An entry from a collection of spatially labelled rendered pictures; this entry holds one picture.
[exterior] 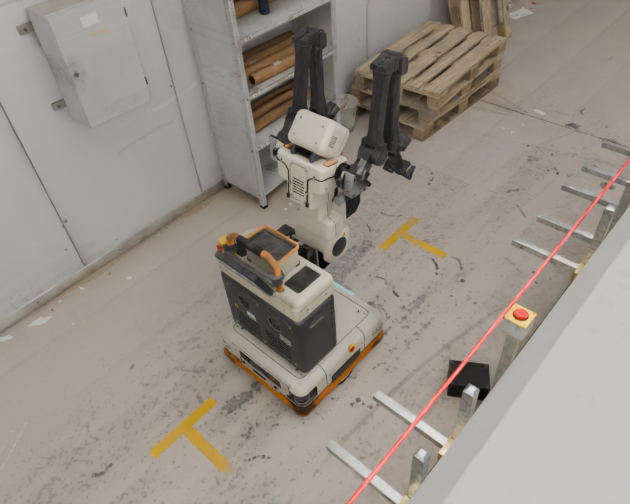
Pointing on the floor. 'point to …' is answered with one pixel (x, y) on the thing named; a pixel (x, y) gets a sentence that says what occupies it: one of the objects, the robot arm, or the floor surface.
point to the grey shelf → (222, 51)
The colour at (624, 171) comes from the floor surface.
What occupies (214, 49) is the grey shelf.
